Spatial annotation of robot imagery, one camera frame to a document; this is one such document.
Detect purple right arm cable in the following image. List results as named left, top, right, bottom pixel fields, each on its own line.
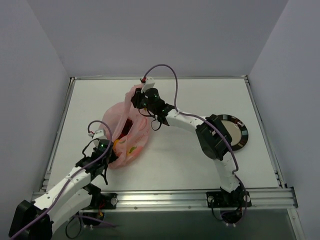
left=141, top=64, right=251, bottom=223

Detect dark red fake grapes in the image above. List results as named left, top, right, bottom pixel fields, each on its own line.
left=123, top=118, right=133, bottom=132

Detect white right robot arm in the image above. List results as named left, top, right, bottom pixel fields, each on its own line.
left=131, top=87, right=245, bottom=207

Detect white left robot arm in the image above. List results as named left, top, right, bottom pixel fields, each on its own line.
left=8, top=139, right=116, bottom=240

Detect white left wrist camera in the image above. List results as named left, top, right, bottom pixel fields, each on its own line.
left=88, top=129, right=106, bottom=139

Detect black rimmed round plate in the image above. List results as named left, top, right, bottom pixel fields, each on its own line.
left=218, top=114, right=249, bottom=151

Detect pink plastic bag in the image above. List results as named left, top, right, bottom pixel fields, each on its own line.
left=99, top=84, right=151, bottom=169

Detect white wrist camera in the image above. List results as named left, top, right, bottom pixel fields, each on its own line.
left=88, top=129, right=106, bottom=139
left=140, top=77, right=155, bottom=93

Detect aluminium front rail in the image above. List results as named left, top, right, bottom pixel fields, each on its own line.
left=26, top=187, right=299, bottom=213

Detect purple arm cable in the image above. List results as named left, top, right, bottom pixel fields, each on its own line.
left=7, top=120, right=117, bottom=240
left=141, top=64, right=251, bottom=223

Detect yellow fake mango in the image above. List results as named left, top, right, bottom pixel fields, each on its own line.
left=112, top=139, right=120, bottom=152

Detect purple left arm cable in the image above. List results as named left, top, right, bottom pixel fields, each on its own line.
left=7, top=120, right=117, bottom=240

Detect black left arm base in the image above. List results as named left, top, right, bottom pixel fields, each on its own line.
left=81, top=193, right=118, bottom=226

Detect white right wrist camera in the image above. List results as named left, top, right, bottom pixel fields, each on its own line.
left=140, top=77, right=155, bottom=93

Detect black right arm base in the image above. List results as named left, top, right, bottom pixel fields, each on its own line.
left=206, top=189, right=252, bottom=225

